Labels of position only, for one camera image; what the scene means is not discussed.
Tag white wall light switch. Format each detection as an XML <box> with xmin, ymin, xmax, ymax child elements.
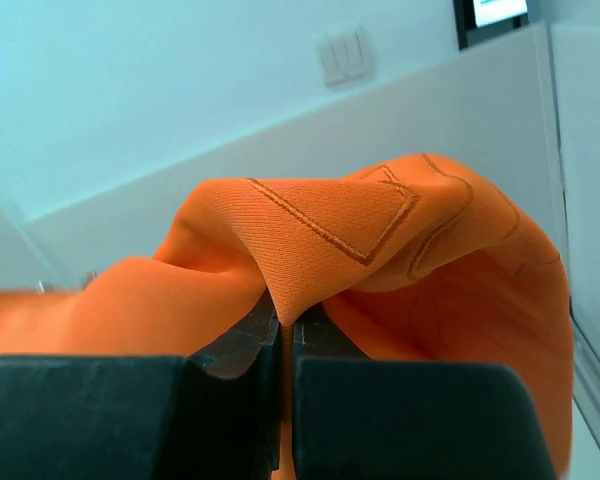
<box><xmin>316</xmin><ymin>25</ymin><xmax>375</xmax><ymax>89</ymax></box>

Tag black monitor screen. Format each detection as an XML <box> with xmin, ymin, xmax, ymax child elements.
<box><xmin>452</xmin><ymin>0</ymin><xmax>529</xmax><ymax>50</ymax></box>

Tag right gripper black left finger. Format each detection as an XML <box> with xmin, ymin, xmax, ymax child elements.
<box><xmin>0</xmin><ymin>295</ymin><xmax>280</xmax><ymax>479</ymax></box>

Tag orange jacket with pink lining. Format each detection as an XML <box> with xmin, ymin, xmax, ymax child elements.
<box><xmin>0</xmin><ymin>153</ymin><xmax>574</xmax><ymax>474</ymax></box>

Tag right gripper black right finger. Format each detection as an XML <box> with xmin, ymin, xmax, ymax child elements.
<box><xmin>292</xmin><ymin>306</ymin><xmax>556</xmax><ymax>480</ymax></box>

